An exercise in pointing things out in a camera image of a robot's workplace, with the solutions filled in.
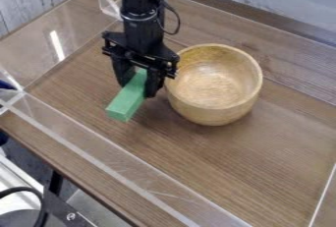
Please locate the light wooden bowl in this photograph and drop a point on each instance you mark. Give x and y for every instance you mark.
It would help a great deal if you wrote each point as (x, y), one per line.
(217, 84)

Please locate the clear acrylic front wall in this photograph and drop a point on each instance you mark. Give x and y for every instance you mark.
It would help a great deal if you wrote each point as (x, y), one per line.
(151, 154)

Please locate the grey metal base plate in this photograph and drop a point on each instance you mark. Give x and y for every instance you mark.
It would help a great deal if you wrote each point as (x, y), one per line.
(59, 210)

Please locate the black table leg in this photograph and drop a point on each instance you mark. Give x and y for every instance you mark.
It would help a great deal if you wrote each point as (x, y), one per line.
(55, 183)

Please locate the green rectangular block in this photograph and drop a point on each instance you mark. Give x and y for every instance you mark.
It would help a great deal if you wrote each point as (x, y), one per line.
(128, 99)

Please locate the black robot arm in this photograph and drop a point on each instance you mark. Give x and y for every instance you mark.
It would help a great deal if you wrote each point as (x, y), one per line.
(137, 47)

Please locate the blue object at left edge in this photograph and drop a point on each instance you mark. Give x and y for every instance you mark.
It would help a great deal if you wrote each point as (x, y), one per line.
(5, 85)

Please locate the clear acrylic corner bracket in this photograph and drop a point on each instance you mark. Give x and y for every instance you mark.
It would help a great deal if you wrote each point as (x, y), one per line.
(111, 8)

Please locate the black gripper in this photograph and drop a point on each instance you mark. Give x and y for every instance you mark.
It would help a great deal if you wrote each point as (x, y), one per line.
(156, 56)

